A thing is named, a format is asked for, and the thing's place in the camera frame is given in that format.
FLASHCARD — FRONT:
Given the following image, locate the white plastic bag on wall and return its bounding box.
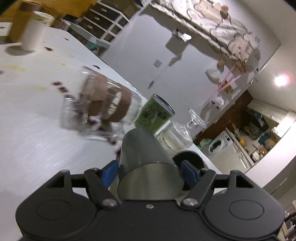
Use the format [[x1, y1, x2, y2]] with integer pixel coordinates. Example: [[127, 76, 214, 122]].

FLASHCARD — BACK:
[[205, 63, 224, 85]]

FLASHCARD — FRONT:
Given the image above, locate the grey metal cup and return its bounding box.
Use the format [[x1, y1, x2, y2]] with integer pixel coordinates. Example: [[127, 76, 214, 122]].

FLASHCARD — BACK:
[[117, 128, 184, 201]]

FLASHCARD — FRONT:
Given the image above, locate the patterned hanging blanket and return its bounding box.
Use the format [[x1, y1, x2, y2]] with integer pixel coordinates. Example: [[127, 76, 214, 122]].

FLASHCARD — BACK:
[[150, 1, 259, 63]]

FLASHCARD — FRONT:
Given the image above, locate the white paper cup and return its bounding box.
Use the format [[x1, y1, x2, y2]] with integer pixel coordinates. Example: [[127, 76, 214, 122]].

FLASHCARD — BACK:
[[21, 11, 55, 52]]

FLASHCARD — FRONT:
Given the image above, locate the black cup with brown sleeve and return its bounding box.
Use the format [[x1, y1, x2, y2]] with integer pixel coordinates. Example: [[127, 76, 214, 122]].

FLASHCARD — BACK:
[[172, 151, 207, 169]]

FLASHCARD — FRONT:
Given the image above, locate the glass mug with brown sleeve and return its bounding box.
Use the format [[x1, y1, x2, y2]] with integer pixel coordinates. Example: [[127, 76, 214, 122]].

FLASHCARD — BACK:
[[60, 66, 142, 144]]

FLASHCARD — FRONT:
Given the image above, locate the clear glass decanter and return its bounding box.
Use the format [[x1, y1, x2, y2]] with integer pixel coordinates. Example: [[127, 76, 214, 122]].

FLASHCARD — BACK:
[[156, 108, 206, 157]]

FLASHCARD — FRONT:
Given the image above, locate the white washing machine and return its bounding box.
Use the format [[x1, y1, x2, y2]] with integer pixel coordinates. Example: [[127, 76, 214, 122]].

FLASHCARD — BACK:
[[207, 131, 233, 155]]

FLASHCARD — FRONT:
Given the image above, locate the white drawer cabinet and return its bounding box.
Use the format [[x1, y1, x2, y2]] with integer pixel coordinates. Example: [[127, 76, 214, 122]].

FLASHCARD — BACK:
[[79, 1, 130, 45]]

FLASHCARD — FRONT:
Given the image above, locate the green tin can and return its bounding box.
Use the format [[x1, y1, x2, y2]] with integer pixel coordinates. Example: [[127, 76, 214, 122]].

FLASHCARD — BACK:
[[135, 94, 175, 133]]

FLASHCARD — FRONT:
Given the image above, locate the white wall socket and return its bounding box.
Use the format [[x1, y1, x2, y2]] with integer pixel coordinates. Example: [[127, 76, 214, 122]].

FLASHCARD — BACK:
[[154, 59, 162, 68]]

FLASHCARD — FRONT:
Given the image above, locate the brown cardboard tube cup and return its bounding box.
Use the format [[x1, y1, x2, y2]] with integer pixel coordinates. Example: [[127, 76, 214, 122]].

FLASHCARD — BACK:
[[6, 1, 42, 43]]

